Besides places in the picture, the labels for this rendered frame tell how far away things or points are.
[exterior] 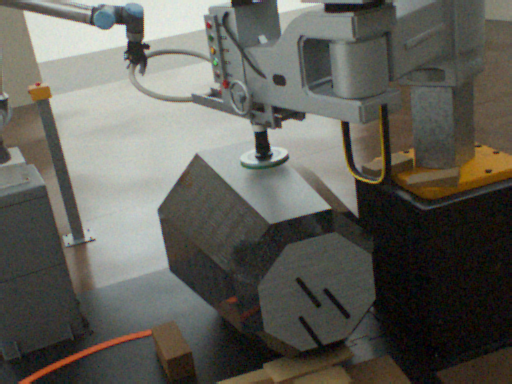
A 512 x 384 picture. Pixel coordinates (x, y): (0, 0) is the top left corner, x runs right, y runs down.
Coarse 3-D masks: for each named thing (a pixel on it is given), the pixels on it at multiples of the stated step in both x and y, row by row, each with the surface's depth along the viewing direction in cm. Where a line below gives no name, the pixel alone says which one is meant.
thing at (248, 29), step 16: (256, 0) 281; (272, 0) 281; (240, 16) 274; (256, 16) 278; (272, 16) 283; (224, 32) 282; (240, 32) 275; (256, 32) 280; (272, 32) 284; (224, 48) 286; (240, 64) 280; (224, 96) 298
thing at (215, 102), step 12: (192, 96) 332; (204, 96) 323; (216, 96) 335; (216, 108) 317; (228, 108) 308; (276, 108) 297; (252, 120) 295; (264, 120) 288; (276, 120) 281; (300, 120) 286
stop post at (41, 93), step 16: (32, 96) 440; (48, 96) 443; (48, 112) 448; (48, 128) 451; (48, 144) 454; (64, 160) 460; (64, 176) 463; (64, 192) 467; (80, 224) 477; (64, 240) 482; (80, 240) 478
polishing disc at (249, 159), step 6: (252, 150) 317; (276, 150) 312; (282, 150) 310; (246, 156) 310; (252, 156) 309; (270, 156) 305; (276, 156) 304; (282, 156) 303; (246, 162) 302; (252, 162) 301; (258, 162) 300; (264, 162) 299; (270, 162) 299; (276, 162) 300
